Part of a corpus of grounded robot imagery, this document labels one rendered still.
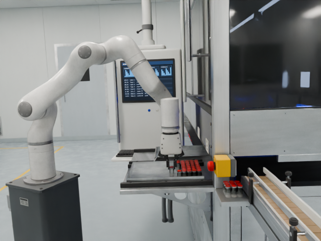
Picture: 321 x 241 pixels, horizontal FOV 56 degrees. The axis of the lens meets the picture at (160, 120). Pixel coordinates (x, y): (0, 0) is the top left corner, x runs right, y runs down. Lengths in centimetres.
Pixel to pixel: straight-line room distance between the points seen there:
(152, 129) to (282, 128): 117
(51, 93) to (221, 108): 78
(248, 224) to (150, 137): 112
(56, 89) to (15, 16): 616
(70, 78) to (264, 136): 89
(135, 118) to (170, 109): 93
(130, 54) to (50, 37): 593
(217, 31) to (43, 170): 103
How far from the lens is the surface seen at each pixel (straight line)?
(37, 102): 150
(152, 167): 160
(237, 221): 138
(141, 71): 136
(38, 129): 158
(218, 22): 124
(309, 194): 144
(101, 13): 703
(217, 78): 123
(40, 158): 158
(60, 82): 148
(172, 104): 135
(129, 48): 138
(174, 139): 139
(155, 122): 224
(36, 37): 737
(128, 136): 230
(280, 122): 131
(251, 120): 127
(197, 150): 194
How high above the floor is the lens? 135
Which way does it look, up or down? 8 degrees down
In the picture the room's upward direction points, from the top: 2 degrees counter-clockwise
